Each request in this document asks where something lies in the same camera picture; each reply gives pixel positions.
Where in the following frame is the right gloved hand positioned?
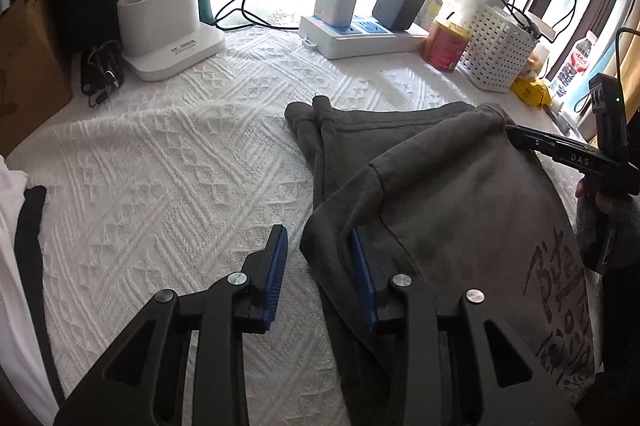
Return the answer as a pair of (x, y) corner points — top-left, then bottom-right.
(572, 177), (640, 277)

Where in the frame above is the dark grey t-shirt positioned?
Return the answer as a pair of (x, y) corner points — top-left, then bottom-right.
(285, 96), (595, 425)

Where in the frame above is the black power adapter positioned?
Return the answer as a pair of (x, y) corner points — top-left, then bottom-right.
(372, 0), (425, 31)

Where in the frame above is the white perforated plastic basket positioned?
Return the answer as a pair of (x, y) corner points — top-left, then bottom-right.
(457, 0), (538, 93)

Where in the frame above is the white textured tablecloth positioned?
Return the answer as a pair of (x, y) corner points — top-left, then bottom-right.
(8, 30), (554, 425)

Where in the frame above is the brown cardboard box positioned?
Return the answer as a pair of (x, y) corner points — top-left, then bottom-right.
(0, 0), (72, 157)

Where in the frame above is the white desk lamp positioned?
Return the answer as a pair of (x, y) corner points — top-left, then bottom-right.
(117, 0), (224, 82)

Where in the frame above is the white power strip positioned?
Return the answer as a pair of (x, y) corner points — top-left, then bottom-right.
(298, 16), (428, 60)

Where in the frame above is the yellow snack bag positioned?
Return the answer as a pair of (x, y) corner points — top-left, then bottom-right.
(510, 76), (552, 109)

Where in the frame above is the clear water bottle red label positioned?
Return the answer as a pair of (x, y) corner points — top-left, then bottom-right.
(550, 31), (598, 99)

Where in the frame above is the black keys bundle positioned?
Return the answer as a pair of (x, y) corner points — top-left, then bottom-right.
(80, 40), (125, 108)

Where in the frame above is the white black garment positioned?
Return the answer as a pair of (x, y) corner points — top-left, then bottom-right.
(1, 164), (65, 425)

